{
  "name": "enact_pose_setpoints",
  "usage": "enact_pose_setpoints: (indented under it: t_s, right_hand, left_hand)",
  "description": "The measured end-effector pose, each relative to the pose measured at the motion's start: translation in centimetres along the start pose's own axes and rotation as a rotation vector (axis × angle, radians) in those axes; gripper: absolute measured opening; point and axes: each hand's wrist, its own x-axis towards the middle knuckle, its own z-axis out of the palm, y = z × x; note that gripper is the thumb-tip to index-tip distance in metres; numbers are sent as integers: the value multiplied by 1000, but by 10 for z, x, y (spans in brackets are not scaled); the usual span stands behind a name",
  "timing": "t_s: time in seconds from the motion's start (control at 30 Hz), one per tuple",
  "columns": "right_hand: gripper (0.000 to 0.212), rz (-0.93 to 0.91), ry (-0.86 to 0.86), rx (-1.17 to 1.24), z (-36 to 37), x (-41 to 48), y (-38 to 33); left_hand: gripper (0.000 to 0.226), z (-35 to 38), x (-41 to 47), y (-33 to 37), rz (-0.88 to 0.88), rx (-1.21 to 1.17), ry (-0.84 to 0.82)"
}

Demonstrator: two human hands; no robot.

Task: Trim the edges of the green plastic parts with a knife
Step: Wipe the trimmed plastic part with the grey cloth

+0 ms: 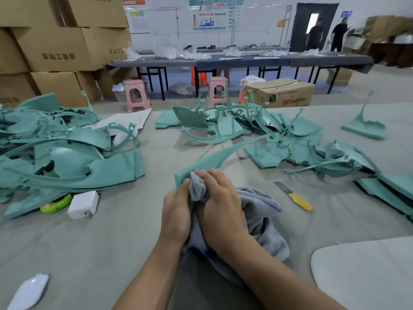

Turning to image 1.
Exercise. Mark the green and yellow gadget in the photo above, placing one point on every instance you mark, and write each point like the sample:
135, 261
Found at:
57, 204

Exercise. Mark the pink plastic stool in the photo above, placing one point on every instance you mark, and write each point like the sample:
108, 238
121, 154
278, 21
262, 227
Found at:
137, 95
217, 91

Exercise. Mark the heap of clear plastic bags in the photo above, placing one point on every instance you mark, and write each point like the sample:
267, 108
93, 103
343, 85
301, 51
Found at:
168, 52

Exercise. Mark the white foam sheet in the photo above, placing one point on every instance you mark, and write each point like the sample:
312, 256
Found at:
364, 274

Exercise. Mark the colourful wall poster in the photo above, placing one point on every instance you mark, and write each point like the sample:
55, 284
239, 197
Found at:
211, 19

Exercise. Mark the person's right forearm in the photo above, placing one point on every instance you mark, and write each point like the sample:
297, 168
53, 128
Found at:
281, 281

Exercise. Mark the pile of green plastic parts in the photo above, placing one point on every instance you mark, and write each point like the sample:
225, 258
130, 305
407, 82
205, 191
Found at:
64, 158

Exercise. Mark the white oval plastic piece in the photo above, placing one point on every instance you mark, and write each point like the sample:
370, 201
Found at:
27, 292

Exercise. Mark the white paper sheet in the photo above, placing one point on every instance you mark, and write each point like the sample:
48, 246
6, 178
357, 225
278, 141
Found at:
122, 119

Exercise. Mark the person's left hand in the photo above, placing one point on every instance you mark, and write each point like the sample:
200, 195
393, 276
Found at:
175, 216

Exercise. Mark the stack of brown cardboard boxes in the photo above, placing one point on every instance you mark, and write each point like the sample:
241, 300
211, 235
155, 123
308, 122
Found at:
58, 48

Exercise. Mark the orange object under table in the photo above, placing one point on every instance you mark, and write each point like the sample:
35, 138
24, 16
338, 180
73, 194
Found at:
199, 76

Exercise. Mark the grey-blue wiping cloth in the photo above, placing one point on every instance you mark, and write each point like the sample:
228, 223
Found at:
258, 216

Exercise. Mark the person's left forearm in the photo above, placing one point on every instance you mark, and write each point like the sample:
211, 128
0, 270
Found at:
151, 281

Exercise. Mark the long grey work table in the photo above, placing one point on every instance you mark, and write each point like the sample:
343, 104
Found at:
251, 61

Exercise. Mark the brown cardboard box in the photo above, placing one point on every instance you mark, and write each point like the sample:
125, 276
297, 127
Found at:
279, 93

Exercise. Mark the dark door with window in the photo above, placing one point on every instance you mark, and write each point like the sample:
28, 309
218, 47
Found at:
310, 25

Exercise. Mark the white power adapter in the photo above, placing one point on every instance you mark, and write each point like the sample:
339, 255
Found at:
83, 204

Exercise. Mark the single green plastic part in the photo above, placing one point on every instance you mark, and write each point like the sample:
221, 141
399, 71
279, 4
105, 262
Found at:
213, 158

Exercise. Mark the person's right hand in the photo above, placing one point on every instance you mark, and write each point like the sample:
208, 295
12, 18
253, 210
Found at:
222, 213

